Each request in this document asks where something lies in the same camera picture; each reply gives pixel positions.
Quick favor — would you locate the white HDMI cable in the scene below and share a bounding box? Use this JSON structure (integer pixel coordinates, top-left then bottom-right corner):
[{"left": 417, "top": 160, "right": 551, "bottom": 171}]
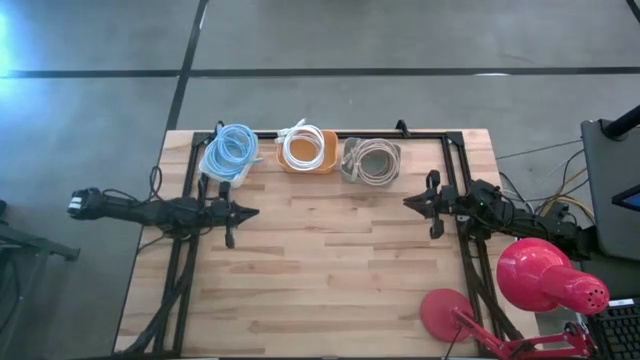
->
[
  {"left": 282, "top": 124, "right": 326, "bottom": 172},
  {"left": 274, "top": 118, "right": 327, "bottom": 171}
]

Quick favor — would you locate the white plastic bin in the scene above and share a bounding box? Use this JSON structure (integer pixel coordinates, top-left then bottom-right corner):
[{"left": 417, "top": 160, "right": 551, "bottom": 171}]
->
[{"left": 198, "top": 130, "right": 257, "bottom": 190}]

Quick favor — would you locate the black keyboard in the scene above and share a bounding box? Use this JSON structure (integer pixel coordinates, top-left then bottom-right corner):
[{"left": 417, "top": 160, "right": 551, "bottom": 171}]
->
[{"left": 588, "top": 298, "right": 640, "bottom": 360}]

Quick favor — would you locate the dark tablet screen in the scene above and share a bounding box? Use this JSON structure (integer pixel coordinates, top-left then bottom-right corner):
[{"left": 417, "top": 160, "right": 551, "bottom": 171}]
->
[{"left": 612, "top": 183, "right": 640, "bottom": 214}]

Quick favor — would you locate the grey plastic bin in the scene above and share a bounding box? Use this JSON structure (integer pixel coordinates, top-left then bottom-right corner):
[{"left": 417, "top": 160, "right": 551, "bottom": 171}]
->
[{"left": 340, "top": 137, "right": 403, "bottom": 187}]

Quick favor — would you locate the grey cabinet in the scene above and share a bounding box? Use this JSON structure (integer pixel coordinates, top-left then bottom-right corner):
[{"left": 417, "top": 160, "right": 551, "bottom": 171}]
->
[{"left": 580, "top": 118, "right": 640, "bottom": 262}]

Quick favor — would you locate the black metal table frame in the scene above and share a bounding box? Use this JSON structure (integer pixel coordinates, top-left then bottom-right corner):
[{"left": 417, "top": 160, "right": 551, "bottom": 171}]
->
[{"left": 117, "top": 129, "right": 526, "bottom": 357}]

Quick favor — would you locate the light blue HDMI cable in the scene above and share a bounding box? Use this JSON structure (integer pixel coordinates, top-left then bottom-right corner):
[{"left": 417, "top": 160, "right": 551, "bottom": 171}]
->
[
  {"left": 203, "top": 127, "right": 251, "bottom": 180},
  {"left": 214, "top": 123, "right": 264, "bottom": 176}
]

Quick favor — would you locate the beige HDMI cable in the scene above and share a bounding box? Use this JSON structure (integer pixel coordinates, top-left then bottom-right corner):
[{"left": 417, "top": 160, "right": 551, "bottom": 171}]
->
[
  {"left": 349, "top": 138, "right": 402, "bottom": 187},
  {"left": 341, "top": 142, "right": 396, "bottom": 184}
]

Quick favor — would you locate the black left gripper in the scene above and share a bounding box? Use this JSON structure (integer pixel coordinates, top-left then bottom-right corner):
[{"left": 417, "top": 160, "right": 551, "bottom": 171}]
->
[{"left": 208, "top": 180, "right": 261, "bottom": 250}]

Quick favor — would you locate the black pole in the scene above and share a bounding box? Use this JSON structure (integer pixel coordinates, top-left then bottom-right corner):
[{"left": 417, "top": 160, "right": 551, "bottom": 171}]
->
[{"left": 601, "top": 103, "right": 640, "bottom": 141}]

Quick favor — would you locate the orange plastic bin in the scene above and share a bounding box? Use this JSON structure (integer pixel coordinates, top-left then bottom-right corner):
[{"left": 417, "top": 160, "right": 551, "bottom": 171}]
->
[{"left": 275, "top": 128, "right": 340, "bottom": 175}]

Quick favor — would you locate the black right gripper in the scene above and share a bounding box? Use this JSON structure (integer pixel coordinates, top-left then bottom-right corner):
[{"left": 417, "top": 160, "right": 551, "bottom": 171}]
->
[{"left": 402, "top": 168, "right": 460, "bottom": 240}]

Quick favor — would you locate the thin black floor cable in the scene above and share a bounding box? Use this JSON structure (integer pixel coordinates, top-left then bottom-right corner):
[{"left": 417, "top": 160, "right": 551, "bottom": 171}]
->
[{"left": 496, "top": 138, "right": 584, "bottom": 161}]

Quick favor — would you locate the red desk lamp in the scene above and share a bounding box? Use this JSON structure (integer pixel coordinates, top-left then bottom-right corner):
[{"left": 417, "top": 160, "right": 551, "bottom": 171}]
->
[{"left": 419, "top": 237, "right": 611, "bottom": 360}]

